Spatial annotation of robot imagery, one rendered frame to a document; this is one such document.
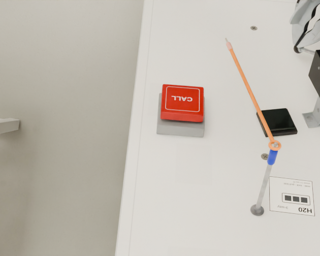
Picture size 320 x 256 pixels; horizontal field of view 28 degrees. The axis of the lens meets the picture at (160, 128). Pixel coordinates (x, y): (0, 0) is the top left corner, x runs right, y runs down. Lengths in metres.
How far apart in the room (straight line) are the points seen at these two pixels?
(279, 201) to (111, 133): 1.19
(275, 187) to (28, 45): 1.27
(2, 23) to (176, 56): 1.10
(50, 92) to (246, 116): 1.14
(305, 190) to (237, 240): 0.11
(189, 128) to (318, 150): 0.15
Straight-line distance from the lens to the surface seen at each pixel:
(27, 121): 1.88
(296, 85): 0.85
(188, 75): 0.83
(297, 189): 0.72
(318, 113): 0.80
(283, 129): 0.77
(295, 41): 0.85
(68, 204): 1.89
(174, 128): 0.74
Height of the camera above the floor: 1.84
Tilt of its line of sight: 87 degrees down
